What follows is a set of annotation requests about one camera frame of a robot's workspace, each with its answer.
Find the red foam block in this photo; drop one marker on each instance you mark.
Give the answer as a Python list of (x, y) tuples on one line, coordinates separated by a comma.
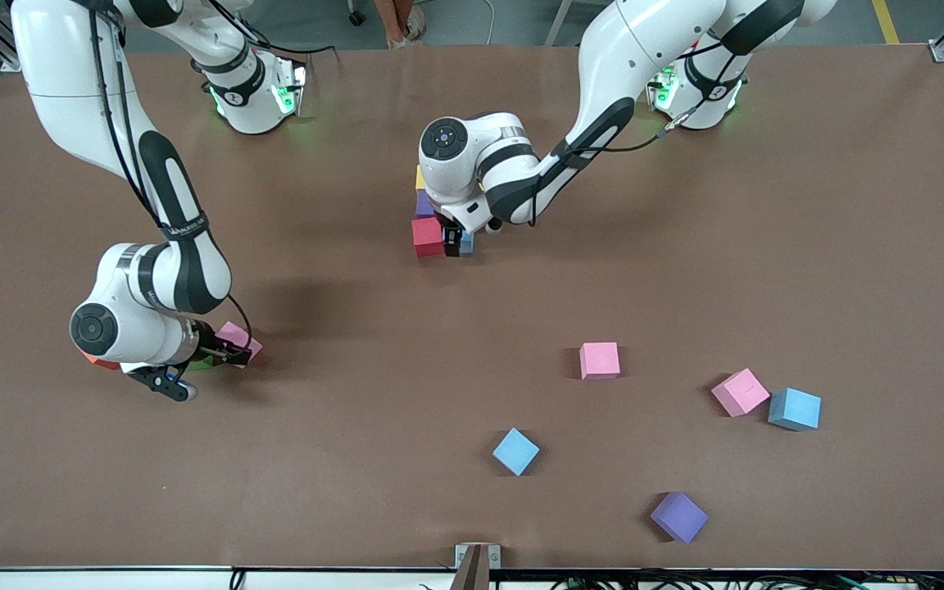
[(427, 238)]

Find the white stand leg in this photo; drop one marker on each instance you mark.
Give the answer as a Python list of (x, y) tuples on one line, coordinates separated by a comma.
[(560, 23)]

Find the brown table cover sheet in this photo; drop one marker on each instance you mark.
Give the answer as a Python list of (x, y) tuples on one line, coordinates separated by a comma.
[(439, 369)]

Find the green foam block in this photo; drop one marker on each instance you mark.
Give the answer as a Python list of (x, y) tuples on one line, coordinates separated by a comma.
[(203, 364)]

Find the blue foam block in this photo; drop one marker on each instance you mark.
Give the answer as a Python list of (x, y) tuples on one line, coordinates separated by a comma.
[(794, 409), (515, 451), (468, 242)]

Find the pink foam block with slit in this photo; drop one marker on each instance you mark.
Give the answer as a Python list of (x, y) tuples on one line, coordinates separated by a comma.
[(740, 392)]

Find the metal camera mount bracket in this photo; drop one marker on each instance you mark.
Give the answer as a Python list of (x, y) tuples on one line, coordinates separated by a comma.
[(495, 555)]

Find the orange foam block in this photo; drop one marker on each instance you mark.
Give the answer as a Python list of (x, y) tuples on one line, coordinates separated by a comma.
[(103, 363)]

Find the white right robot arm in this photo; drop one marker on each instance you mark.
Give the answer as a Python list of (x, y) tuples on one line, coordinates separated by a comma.
[(54, 65)]

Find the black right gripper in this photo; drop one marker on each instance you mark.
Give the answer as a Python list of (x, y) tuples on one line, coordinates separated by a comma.
[(215, 351)]

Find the purple foam block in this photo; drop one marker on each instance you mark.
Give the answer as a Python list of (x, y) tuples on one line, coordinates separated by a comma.
[(678, 516), (423, 205)]

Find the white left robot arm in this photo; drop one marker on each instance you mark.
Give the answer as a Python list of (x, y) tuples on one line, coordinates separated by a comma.
[(628, 49)]

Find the person leg with sneaker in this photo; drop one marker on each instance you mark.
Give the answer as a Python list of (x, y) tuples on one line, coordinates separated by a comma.
[(401, 20)]

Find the yellow foam block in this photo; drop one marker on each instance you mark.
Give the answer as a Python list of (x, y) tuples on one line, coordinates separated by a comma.
[(419, 179)]

